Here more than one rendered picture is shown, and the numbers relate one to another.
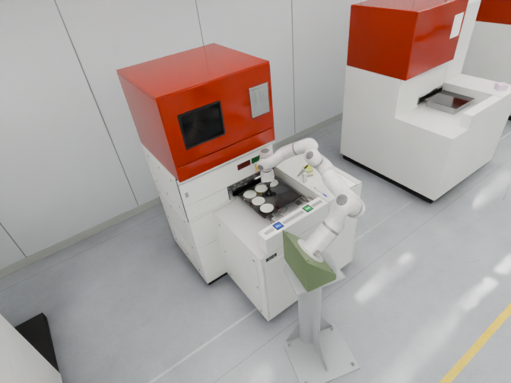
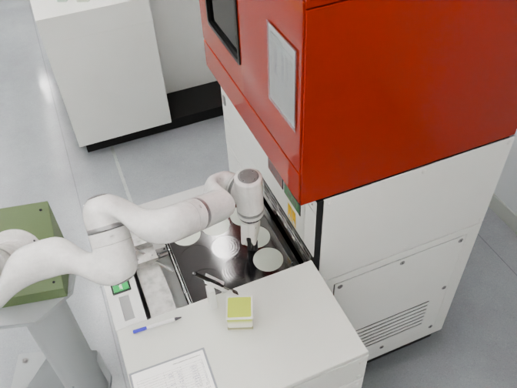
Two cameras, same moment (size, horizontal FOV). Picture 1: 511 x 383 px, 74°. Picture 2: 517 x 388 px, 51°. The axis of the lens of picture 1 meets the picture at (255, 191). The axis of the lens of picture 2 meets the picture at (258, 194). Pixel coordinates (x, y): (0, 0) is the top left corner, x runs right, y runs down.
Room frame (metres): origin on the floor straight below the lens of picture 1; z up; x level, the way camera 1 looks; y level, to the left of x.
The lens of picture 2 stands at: (2.34, -1.23, 2.31)
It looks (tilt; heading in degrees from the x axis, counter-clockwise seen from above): 45 degrees down; 101
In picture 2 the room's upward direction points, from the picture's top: 3 degrees counter-clockwise
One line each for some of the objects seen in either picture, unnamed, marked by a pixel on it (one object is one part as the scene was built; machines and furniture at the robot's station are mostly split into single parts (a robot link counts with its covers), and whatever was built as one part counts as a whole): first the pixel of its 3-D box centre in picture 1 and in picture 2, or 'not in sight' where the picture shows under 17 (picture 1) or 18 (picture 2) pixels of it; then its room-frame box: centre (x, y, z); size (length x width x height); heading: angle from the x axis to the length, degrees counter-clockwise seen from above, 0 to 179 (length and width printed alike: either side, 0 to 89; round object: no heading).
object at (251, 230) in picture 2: (267, 174); (251, 223); (2.10, -0.10, 1.03); 0.10 x 0.07 x 0.11; 89
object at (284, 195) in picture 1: (269, 194); (226, 246); (2.01, -0.10, 0.90); 0.34 x 0.34 x 0.01; 31
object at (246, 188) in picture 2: (265, 158); (248, 191); (2.10, -0.10, 1.17); 0.09 x 0.08 x 0.13; 154
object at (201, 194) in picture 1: (230, 179); (264, 166); (2.10, 0.18, 1.02); 0.82 x 0.03 x 0.40; 121
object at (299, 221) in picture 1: (293, 224); (116, 269); (1.66, -0.24, 0.89); 0.55 x 0.09 x 0.14; 121
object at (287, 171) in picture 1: (315, 180); (241, 354); (2.13, -0.48, 0.89); 0.62 x 0.35 x 0.14; 31
